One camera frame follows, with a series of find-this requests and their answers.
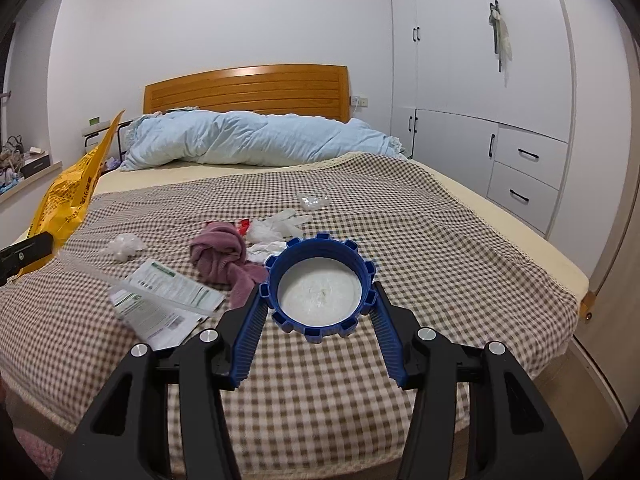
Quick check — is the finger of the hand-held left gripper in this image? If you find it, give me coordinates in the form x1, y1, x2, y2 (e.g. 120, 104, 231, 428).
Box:
0, 231, 55, 285

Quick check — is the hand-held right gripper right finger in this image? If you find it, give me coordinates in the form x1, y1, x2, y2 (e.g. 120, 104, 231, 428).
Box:
367, 282, 583, 480

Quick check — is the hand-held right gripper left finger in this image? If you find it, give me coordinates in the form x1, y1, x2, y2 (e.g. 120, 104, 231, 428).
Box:
55, 285, 271, 480

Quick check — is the yellow snack bag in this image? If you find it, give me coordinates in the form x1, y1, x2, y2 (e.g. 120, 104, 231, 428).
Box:
26, 109, 126, 262

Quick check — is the blue jar lid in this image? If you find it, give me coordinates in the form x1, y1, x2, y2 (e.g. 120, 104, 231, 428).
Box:
259, 231, 378, 345

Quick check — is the mauve towel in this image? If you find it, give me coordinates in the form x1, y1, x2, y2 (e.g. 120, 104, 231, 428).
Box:
189, 221, 271, 309

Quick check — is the white printed pouch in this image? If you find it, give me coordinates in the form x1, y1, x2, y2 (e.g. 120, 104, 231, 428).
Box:
109, 258, 225, 352

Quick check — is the translucent white plastic bag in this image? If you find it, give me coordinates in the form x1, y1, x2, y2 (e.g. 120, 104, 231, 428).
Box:
247, 208, 314, 241

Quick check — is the black box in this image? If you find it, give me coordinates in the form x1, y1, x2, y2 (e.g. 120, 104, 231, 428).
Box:
20, 155, 52, 179

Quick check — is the windowsill clutter pile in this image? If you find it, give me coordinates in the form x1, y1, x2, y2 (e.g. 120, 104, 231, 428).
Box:
0, 135, 32, 192

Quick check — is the brown checkered blanket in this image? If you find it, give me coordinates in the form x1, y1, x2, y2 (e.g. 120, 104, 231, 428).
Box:
0, 152, 583, 476

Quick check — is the small crumpled white plastic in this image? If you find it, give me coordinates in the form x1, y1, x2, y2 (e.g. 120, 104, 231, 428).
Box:
107, 233, 147, 263

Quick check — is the pale plastic straw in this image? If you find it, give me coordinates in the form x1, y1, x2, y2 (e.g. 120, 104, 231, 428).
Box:
60, 251, 211, 319

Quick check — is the black metal bedside table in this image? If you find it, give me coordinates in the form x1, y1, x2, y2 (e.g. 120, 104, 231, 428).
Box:
81, 120, 132, 162

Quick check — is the clear plastic scrap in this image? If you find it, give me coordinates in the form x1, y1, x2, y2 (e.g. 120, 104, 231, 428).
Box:
296, 191, 332, 211

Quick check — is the cream bed sheet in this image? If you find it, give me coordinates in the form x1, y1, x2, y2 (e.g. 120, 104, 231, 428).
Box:
12, 156, 592, 306

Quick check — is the light blue duvet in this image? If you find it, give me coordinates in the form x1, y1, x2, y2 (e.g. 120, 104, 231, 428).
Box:
120, 108, 408, 171

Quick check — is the white wardrobe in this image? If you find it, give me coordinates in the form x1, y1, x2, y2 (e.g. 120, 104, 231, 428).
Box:
387, 0, 576, 236

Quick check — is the wooden bed with checkered cover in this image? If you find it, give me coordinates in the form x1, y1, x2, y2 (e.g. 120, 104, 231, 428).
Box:
0, 64, 597, 480

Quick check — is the pale hanging bag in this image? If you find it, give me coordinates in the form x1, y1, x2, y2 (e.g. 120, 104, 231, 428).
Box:
487, 0, 514, 87

